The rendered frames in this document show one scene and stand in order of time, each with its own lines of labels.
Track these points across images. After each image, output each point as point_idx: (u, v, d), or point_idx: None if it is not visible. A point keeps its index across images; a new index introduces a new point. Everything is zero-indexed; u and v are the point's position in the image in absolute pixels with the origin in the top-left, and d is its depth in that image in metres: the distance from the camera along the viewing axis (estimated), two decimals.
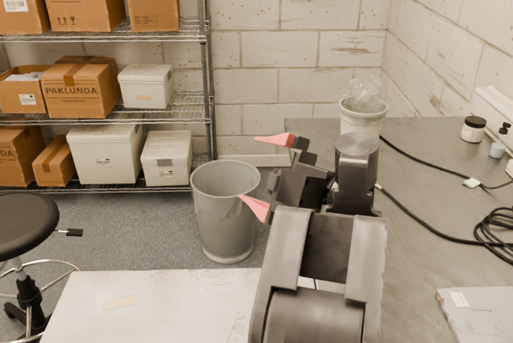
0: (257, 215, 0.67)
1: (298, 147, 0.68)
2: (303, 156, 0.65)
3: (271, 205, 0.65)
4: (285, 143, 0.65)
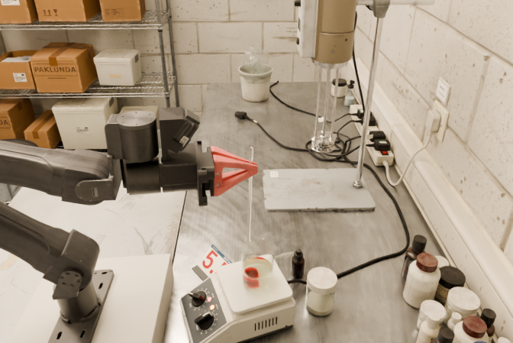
0: (221, 149, 0.71)
1: None
2: (197, 176, 0.66)
3: (209, 153, 0.69)
4: (213, 156, 0.68)
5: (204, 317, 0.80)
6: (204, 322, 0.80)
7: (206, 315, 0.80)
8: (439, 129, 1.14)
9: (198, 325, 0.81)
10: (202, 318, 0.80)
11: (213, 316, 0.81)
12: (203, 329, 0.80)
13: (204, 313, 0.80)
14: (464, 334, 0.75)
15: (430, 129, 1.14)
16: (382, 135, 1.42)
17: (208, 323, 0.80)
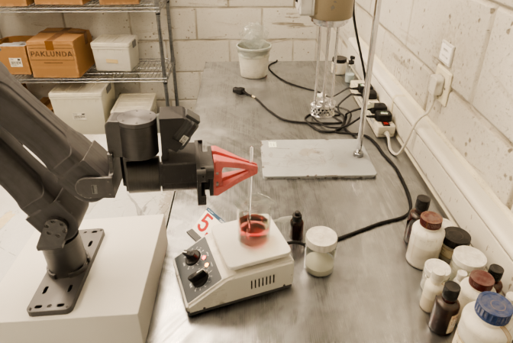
0: (221, 148, 0.71)
1: None
2: (196, 175, 0.66)
3: (209, 153, 0.69)
4: (213, 155, 0.68)
5: (198, 273, 0.76)
6: (198, 279, 0.77)
7: (200, 271, 0.76)
8: (442, 93, 1.10)
9: (191, 283, 0.77)
10: (196, 275, 0.76)
11: (207, 273, 0.77)
12: (197, 286, 0.76)
13: (198, 270, 0.77)
14: (471, 289, 0.71)
15: (433, 93, 1.11)
16: (383, 107, 1.39)
17: (202, 280, 0.76)
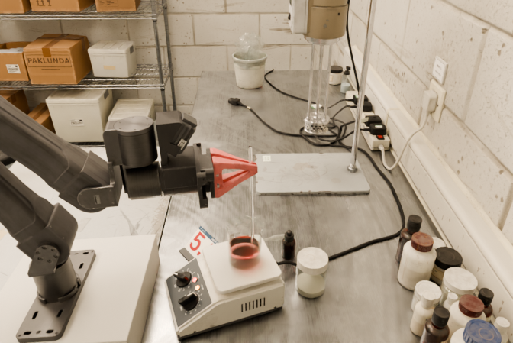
0: (220, 150, 0.71)
1: None
2: (197, 178, 0.66)
3: (208, 156, 0.69)
4: (212, 157, 0.68)
5: (188, 297, 0.76)
6: (188, 303, 0.77)
7: (190, 294, 0.76)
8: (435, 109, 1.10)
9: (182, 305, 0.77)
10: (186, 299, 0.76)
11: (198, 296, 0.77)
12: (187, 310, 0.76)
13: (188, 293, 0.77)
14: (460, 314, 0.71)
15: (427, 109, 1.11)
16: (378, 120, 1.39)
17: (192, 304, 0.76)
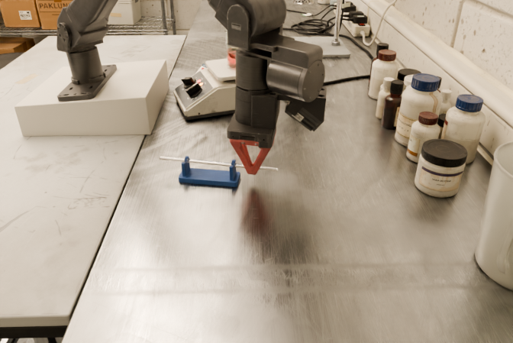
0: None
1: None
2: (262, 131, 0.63)
3: (275, 134, 0.68)
4: (274, 138, 0.67)
5: (194, 85, 0.93)
6: (194, 92, 0.94)
7: (195, 84, 0.94)
8: None
9: (188, 95, 0.94)
10: (192, 87, 0.93)
11: (201, 88, 0.95)
12: (193, 97, 0.94)
13: (195, 84, 0.94)
14: None
15: None
16: (360, 13, 1.56)
17: (197, 92, 0.94)
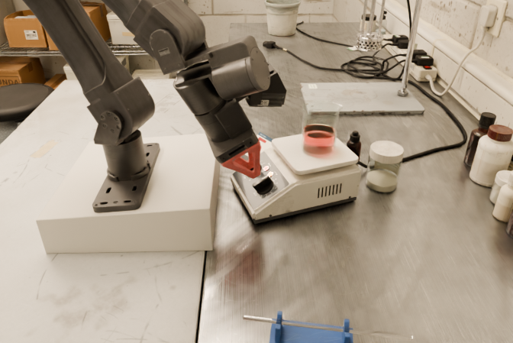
0: None
1: None
2: (244, 136, 0.63)
3: None
4: (256, 136, 0.66)
5: (264, 179, 0.73)
6: (262, 187, 0.74)
7: (266, 177, 0.73)
8: (494, 24, 1.07)
9: (256, 190, 0.74)
10: (262, 181, 0.73)
11: (272, 181, 0.74)
12: (262, 194, 0.73)
13: (264, 176, 0.73)
14: None
15: (485, 24, 1.07)
16: (423, 53, 1.35)
17: (268, 187, 0.73)
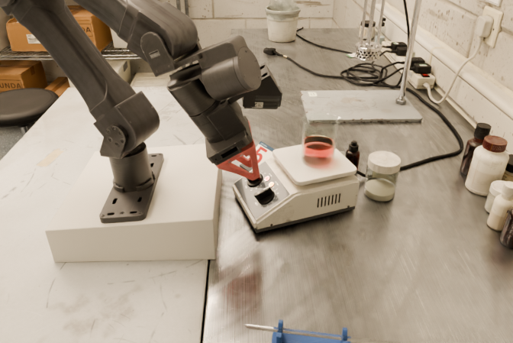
0: (250, 128, 0.71)
1: None
2: (237, 137, 0.63)
3: (248, 125, 0.68)
4: (253, 139, 0.66)
5: (265, 191, 0.75)
6: (263, 197, 0.76)
7: (267, 188, 0.75)
8: (490, 34, 1.09)
9: (257, 199, 0.76)
10: (262, 192, 0.75)
11: (273, 192, 0.76)
12: (262, 204, 0.76)
13: (266, 187, 0.76)
14: None
15: (482, 34, 1.10)
16: (421, 60, 1.38)
17: (268, 199, 0.75)
